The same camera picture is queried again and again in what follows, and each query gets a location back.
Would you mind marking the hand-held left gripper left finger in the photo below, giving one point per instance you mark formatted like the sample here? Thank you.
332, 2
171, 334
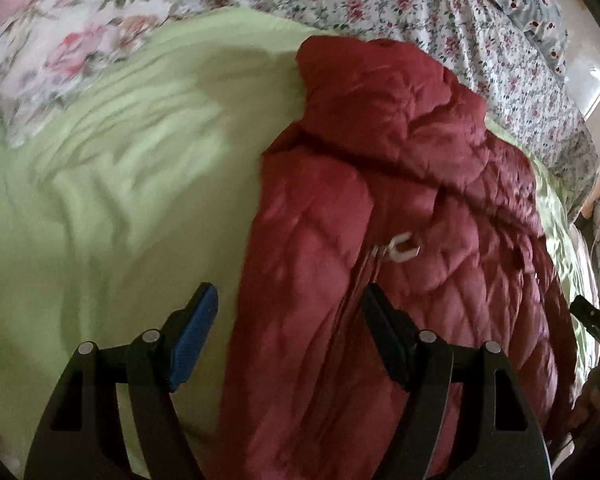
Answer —
196, 330

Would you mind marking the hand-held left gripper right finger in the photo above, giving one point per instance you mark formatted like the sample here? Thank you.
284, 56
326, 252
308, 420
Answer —
386, 342

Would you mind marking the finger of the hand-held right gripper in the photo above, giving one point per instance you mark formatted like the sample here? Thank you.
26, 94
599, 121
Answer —
591, 317

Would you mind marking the red quilted jacket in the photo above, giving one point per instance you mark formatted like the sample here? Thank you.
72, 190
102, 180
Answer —
390, 170

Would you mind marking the light green bed sheet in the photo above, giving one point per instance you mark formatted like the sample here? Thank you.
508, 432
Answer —
105, 185

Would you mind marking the large-flower floral pillow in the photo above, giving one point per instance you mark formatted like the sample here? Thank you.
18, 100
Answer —
70, 45

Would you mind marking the pale blue cherry-print cloth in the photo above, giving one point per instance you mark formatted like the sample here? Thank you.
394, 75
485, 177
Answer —
527, 5

